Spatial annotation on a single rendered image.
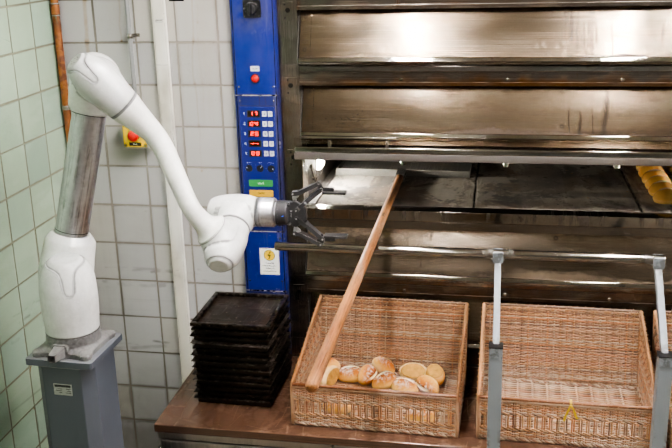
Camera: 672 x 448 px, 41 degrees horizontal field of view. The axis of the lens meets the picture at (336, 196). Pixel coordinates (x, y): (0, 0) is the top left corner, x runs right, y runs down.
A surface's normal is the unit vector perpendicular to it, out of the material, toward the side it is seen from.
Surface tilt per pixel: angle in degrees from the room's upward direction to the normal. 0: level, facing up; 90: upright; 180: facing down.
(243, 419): 0
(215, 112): 90
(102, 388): 90
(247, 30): 90
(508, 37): 70
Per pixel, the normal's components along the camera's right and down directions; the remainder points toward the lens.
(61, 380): -0.22, 0.28
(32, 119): 0.98, 0.03
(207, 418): -0.03, -0.96
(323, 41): -0.18, -0.07
